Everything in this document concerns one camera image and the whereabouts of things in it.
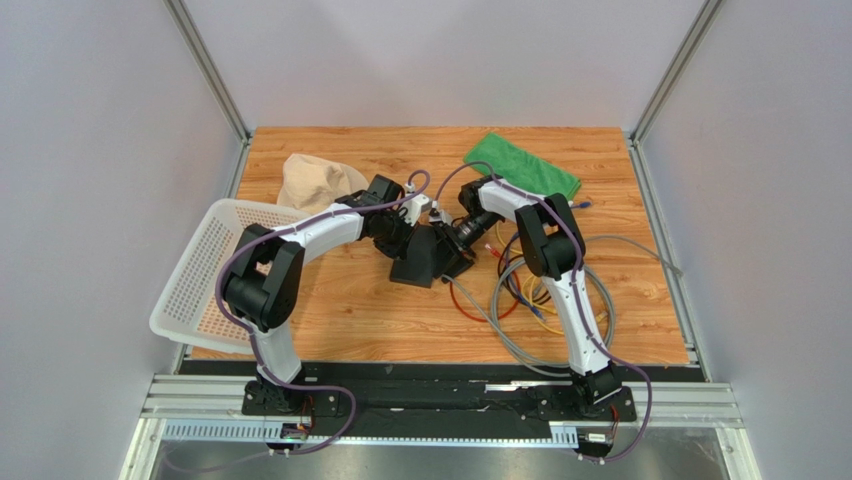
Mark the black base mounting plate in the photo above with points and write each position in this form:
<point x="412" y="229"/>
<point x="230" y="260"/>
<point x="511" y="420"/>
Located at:
<point x="439" y="401"/>

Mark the black network switch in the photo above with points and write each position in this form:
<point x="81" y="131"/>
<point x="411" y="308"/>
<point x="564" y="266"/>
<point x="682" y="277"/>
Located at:
<point x="416" y="271"/>

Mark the aluminium frame rail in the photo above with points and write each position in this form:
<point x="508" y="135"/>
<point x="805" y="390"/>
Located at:
<point x="208" y="408"/>

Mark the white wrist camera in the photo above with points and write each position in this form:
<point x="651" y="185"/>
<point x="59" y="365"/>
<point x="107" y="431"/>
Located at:
<point x="438" y="216"/>
<point x="416" y="205"/>

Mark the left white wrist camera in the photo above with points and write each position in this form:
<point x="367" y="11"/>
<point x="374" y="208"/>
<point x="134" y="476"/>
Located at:
<point x="416" y="205"/>

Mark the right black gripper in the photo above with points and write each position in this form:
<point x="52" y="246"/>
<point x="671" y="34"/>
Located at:
<point x="456" y="238"/>

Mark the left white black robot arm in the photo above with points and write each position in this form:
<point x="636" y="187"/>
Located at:
<point x="258" y="286"/>

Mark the beige cloth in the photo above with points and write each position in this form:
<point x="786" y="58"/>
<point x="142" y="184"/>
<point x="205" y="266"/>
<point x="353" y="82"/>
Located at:
<point x="311" y="184"/>

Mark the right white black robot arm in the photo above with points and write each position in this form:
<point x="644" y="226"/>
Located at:
<point x="553" y="250"/>

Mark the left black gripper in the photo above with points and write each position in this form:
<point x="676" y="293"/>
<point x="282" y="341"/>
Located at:
<point x="402" y="252"/>

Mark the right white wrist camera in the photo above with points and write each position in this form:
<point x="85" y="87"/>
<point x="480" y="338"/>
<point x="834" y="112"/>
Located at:
<point x="438" y="216"/>

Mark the green cloth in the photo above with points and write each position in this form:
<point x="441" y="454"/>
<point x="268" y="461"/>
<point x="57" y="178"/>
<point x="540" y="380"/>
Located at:
<point x="521" y="168"/>

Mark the white plastic basket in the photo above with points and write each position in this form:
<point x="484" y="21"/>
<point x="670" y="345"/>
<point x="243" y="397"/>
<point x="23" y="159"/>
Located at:
<point x="186" y="311"/>

